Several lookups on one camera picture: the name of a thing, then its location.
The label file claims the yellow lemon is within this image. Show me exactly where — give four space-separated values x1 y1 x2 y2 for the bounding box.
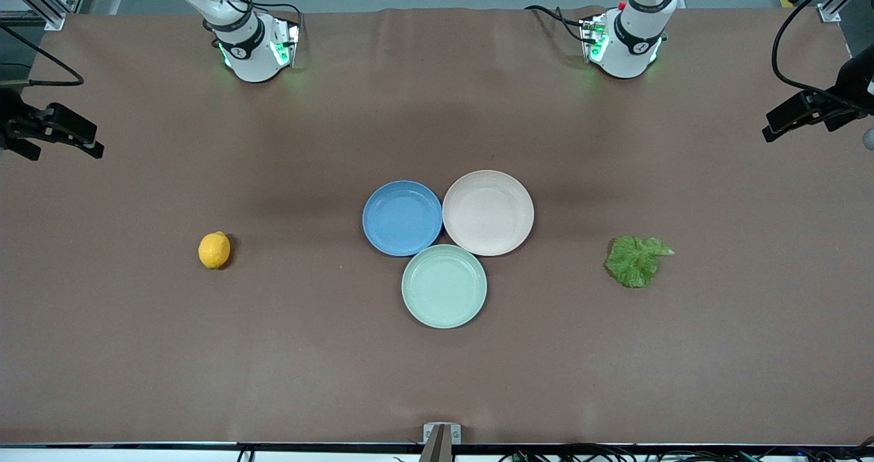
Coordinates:
198 231 231 270

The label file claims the green lettuce leaf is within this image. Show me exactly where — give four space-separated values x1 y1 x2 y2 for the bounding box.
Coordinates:
604 235 675 289

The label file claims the brown table cover mat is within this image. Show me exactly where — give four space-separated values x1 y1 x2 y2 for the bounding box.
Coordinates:
0 6 874 446

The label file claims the beige plate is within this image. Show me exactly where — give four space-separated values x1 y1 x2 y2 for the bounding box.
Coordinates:
442 170 535 257

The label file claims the blue plate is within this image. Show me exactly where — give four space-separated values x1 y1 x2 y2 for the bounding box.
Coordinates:
362 180 443 257

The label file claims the mint green plate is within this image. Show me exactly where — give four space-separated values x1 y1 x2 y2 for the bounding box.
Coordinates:
401 244 488 329

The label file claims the black left arm base cable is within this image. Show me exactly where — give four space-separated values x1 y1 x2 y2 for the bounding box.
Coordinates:
524 4 603 44

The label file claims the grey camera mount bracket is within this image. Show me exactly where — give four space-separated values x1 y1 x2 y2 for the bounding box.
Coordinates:
418 422 462 462

